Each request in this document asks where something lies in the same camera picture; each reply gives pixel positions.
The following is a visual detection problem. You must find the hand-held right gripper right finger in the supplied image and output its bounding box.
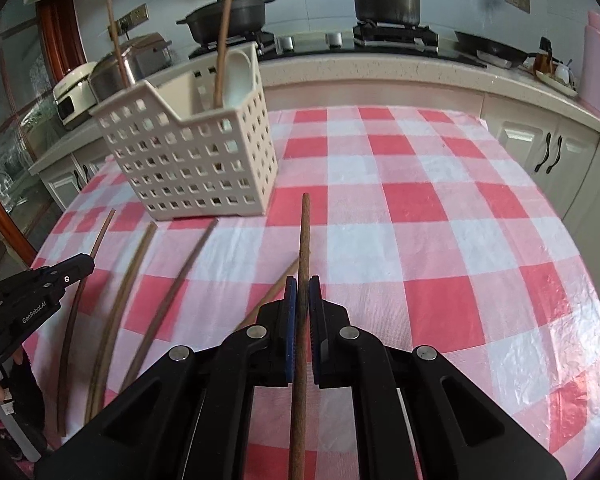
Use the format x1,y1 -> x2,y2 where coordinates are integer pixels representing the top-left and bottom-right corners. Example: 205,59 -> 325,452
307,275 -> 566,480

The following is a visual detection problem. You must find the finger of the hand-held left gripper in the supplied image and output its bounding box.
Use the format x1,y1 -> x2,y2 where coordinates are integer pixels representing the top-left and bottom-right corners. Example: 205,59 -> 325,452
27,254 -> 96,294

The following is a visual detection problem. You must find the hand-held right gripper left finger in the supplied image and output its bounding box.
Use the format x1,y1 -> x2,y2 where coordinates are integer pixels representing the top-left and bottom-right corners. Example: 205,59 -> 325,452
35,276 -> 299,480

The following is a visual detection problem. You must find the brown wooden chopstick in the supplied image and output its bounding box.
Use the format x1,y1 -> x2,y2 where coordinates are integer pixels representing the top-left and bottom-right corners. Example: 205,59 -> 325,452
234,257 -> 301,332
213,0 -> 238,109
84,222 -> 153,423
105,0 -> 132,88
287,192 -> 312,480
90,221 -> 159,418
56,208 -> 117,437
120,217 -> 219,392

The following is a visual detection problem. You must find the white plastic utensil basket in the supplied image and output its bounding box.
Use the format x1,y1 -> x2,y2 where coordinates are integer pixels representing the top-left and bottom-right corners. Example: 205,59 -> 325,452
89,42 -> 279,221

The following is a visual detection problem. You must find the white ceramic spoon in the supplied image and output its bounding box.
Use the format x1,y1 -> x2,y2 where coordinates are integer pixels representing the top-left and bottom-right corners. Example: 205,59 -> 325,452
227,52 -> 255,106

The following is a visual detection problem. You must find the red white checked tablecloth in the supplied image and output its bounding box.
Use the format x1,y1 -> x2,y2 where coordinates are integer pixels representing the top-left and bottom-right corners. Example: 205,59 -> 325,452
27,105 -> 600,480

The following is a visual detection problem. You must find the white small electric cooker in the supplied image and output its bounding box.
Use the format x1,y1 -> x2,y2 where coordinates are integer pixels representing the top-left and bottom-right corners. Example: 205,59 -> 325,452
52,62 -> 98,131

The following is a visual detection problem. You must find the silver rice cooker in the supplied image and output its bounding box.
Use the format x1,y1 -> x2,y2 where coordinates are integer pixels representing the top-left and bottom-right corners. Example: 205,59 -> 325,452
89,32 -> 173,103

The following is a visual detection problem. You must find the red wooden glass door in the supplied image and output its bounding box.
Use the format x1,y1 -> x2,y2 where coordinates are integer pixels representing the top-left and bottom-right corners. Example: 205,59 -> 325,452
0,0 -> 88,281

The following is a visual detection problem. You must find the black glass gas cooktop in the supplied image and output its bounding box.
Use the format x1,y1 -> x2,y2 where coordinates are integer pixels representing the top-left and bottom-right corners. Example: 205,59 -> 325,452
187,25 -> 488,68

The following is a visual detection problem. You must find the black casserole pot with lid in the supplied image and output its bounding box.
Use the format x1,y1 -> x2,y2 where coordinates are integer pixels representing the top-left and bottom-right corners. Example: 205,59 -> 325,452
176,0 -> 278,46

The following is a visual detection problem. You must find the black frying pan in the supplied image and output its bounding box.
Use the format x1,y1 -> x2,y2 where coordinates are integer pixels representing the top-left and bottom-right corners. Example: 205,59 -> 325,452
454,30 -> 538,68

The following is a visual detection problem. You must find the dark condiment bottle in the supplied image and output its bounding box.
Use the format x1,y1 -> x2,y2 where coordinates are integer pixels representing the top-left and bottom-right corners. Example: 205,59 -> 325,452
537,37 -> 556,76

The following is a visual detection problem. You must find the pink thermos flask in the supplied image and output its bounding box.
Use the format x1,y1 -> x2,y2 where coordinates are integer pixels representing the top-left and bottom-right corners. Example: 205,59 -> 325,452
577,10 -> 600,123

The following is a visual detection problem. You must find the wide gold wall socket panel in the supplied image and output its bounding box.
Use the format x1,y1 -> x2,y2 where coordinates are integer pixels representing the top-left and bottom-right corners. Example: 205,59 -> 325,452
117,4 -> 149,31

